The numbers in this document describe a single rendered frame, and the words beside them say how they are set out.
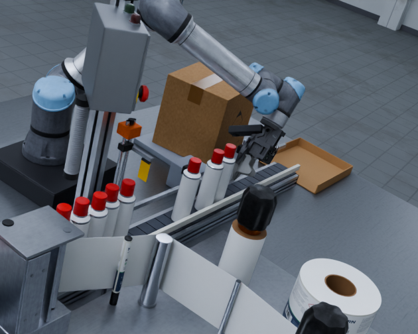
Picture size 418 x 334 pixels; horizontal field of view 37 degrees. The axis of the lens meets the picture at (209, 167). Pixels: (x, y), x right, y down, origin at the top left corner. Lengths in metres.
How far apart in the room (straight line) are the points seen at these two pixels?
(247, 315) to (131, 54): 0.61
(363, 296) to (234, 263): 0.31
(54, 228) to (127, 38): 0.41
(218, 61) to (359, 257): 0.78
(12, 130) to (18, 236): 1.06
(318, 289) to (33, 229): 0.66
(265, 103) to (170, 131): 0.53
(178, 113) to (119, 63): 0.87
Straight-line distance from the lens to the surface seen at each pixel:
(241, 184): 2.09
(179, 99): 2.16
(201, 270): 1.39
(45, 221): 1.24
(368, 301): 1.52
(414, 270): 2.12
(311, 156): 2.58
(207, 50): 1.74
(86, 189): 1.65
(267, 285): 1.67
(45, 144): 1.88
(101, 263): 1.40
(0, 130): 2.21
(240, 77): 1.76
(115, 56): 1.33
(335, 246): 2.05
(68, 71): 1.93
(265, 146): 1.92
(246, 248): 1.49
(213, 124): 2.12
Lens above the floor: 1.86
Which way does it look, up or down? 27 degrees down
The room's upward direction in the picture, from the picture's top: 16 degrees clockwise
